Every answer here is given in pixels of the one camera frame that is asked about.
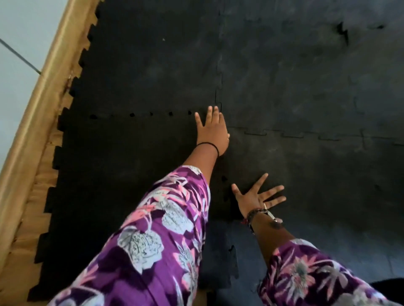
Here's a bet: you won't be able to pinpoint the person's left hand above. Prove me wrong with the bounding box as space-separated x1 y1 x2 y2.
194 106 230 157

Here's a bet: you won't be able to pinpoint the person's right hand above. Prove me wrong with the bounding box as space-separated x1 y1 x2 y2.
231 173 287 221

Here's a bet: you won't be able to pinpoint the person's right forearm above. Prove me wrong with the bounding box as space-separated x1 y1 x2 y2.
250 212 296 268

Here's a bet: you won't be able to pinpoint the person's left forearm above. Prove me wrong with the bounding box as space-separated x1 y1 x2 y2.
183 144 219 186

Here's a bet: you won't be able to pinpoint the black elastic wrist band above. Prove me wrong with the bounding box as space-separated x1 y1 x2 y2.
196 142 220 158

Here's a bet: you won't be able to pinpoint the silver wristwatch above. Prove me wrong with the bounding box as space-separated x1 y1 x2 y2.
261 209 284 230

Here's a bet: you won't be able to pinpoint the black foam mat tile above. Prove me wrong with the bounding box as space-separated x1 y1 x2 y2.
216 0 404 146
27 110 235 302
207 127 404 306
69 0 223 120

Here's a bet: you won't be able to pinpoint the purple floral right sleeve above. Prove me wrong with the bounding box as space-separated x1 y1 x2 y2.
258 238 402 306

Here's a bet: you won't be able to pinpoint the purple floral sleeve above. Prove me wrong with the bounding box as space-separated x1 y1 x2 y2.
47 165 211 306
258 238 402 306

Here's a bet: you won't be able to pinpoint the purple floral left sleeve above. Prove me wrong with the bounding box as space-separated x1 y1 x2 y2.
47 165 211 306

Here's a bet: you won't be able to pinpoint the dark beaded bracelet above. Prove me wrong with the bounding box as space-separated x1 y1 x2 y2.
241 208 269 234

